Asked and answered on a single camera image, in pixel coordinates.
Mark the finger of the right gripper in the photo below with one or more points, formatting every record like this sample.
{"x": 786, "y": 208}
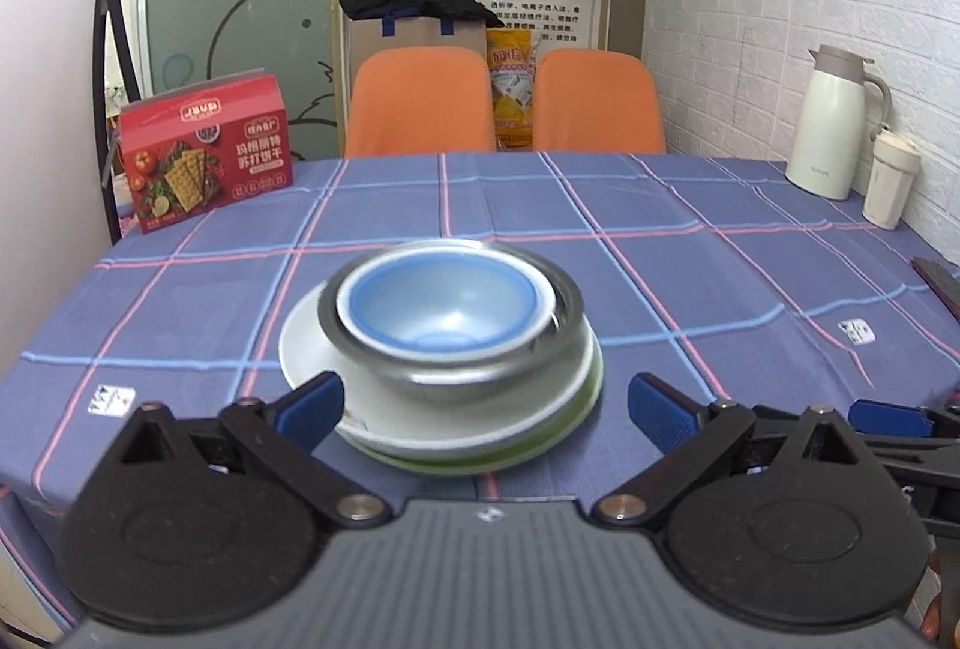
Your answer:
{"x": 922, "y": 468}
{"x": 894, "y": 421}

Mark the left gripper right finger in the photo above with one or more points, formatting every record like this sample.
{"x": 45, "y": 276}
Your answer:
{"x": 696, "y": 504}

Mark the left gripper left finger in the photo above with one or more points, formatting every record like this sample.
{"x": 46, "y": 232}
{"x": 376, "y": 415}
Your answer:
{"x": 189, "y": 524}

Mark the white plate with grey rim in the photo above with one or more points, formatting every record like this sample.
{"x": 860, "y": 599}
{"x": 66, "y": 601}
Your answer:
{"x": 455, "y": 422}

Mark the stainless steel bowl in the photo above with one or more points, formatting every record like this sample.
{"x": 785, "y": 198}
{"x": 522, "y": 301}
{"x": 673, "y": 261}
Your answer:
{"x": 451, "y": 312}

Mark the light green plate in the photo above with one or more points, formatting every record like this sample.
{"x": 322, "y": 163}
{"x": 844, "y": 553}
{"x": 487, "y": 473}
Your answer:
{"x": 523, "y": 451}

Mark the white plate with flower pattern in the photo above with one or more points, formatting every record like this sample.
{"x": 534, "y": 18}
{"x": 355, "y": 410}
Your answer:
{"x": 304, "y": 350}

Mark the translucent blue plastic bowl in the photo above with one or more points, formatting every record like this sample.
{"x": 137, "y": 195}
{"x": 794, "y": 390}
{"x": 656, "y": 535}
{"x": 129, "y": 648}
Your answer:
{"x": 446, "y": 311}

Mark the blue plaid tablecloth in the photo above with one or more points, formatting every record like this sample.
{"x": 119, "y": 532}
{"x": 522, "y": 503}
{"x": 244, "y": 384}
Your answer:
{"x": 717, "y": 275}

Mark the white travel mug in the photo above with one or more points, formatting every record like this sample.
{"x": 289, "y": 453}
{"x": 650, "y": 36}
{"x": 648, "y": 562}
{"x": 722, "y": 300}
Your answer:
{"x": 894, "y": 167}

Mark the white thermos jug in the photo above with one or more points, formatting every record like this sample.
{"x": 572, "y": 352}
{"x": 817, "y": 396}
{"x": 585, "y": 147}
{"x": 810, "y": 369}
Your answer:
{"x": 832, "y": 122}

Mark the red cracker box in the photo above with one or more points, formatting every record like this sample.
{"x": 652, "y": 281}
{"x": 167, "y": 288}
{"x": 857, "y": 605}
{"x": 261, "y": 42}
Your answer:
{"x": 204, "y": 146}

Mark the right orange chair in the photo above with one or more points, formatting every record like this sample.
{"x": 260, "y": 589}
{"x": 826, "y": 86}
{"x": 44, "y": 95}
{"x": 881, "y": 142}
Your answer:
{"x": 595, "y": 101}

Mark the orange chair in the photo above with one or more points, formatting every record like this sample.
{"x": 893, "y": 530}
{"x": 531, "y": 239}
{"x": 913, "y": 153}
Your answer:
{"x": 595, "y": 101}
{"x": 421, "y": 101}

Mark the left orange chair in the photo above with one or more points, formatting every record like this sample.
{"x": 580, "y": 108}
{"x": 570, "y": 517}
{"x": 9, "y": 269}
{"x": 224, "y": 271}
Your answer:
{"x": 421, "y": 101}

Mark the yellow snack bag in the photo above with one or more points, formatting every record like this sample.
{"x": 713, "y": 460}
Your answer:
{"x": 511, "y": 62}

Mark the brown cardboard box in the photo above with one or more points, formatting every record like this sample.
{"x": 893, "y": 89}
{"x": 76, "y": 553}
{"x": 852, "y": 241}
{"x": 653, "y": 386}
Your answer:
{"x": 368, "y": 37}

